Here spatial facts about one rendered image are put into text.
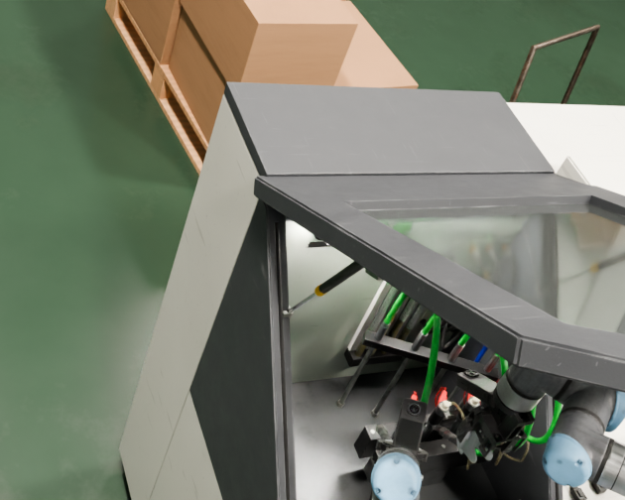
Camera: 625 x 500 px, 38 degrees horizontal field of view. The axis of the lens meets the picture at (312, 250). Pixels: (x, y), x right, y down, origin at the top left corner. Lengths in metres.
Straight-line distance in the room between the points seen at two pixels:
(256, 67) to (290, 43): 0.16
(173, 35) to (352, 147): 2.40
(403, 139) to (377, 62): 2.20
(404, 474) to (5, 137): 2.85
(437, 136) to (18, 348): 1.76
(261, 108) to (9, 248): 1.83
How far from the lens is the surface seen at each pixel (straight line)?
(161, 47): 4.24
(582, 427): 1.52
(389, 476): 1.45
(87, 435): 3.07
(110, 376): 3.21
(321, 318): 2.09
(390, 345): 2.09
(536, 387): 1.60
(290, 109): 1.91
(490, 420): 1.70
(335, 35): 3.62
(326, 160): 1.81
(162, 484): 2.55
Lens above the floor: 2.59
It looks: 42 degrees down
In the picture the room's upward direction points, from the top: 24 degrees clockwise
